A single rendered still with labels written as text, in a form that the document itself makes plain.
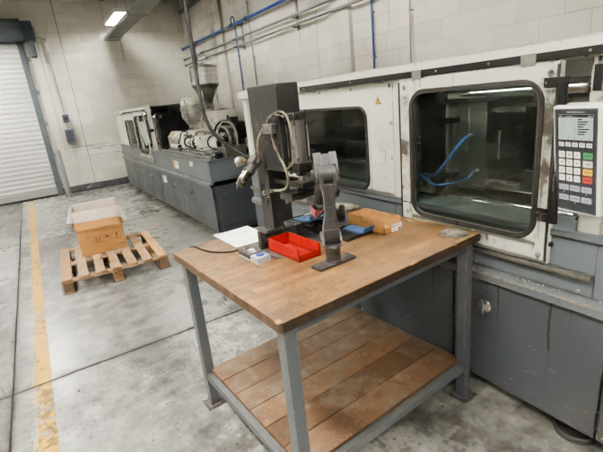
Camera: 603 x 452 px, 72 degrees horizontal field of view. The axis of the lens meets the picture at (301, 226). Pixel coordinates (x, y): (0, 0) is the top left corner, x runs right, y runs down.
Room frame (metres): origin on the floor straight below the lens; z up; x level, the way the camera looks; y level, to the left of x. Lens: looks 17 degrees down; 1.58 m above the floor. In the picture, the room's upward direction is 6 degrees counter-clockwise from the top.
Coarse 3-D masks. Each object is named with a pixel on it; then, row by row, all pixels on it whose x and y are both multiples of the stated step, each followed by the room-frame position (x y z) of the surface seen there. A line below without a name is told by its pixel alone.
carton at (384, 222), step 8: (352, 216) 2.09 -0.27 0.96; (360, 216) 2.04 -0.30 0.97; (368, 216) 2.16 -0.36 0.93; (376, 216) 2.11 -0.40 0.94; (384, 216) 2.06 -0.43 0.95; (392, 216) 2.01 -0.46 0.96; (360, 224) 2.04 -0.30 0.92; (368, 224) 2.00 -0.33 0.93; (376, 224) 1.95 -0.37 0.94; (384, 224) 1.91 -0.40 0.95; (392, 224) 2.01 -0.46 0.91; (400, 224) 1.98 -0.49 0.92; (376, 232) 1.95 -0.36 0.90; (384, 232) 1.91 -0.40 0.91
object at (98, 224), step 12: (72, 204) 4.83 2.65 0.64; (84, 204) 4.88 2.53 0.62; (96, 204) 4.94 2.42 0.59; (108, 204) 4.99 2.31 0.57; (72, 216) 4.33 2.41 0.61; (84, 216) 4.37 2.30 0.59; (96, 216) 4.42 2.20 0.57; (108, 216) 4.47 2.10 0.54; (120, 216) 4.53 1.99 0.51; (84, 228) 4.37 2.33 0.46; (96, 228) 4.43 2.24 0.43; (108, 228) 4.49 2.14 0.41; (120, 228) 4.55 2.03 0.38; (84, 240) 4.37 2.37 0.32; (96, 240) 4.42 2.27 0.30; (108, 240) 4.47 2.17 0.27; (120, 240) 4.53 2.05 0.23; (84, 252) 4.36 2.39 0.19; (96, 252) 4.41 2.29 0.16
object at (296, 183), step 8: (304, 176) 2.04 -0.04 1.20; (296, 184) 2.02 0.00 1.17; (304, 184) 1.98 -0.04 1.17; (312, 184) 2.01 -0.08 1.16; (280, 192) 2.02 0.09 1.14; (288, 192) 1.99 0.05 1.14; (296, 192) 1.98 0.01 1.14; (304, 192) 1.99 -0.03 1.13; (312, 192) 2.02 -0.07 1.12; (288, 200) 1.97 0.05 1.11
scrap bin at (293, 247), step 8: (288, 232) 1.92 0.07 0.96; (272, 240) 1.83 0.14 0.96; (280, 240) 1.90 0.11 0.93; (288, 240) 1.93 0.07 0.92; (296, 240) 1.87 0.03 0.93; (304, 240) 1.82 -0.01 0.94; (312, 240) 1.77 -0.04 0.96; (272, 248) 1.84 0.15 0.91; (280, 248) 1.78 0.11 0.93; (288, 248) 1.72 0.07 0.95; (296, 248) 1.83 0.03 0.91; (304, 248) 1.82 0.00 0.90; (312, 248) 1.77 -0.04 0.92; (288, 256) 1.73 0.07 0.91; (296, 256) 1.68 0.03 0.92; (304, 256) 1.68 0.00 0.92; (312, 256) 1.70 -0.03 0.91
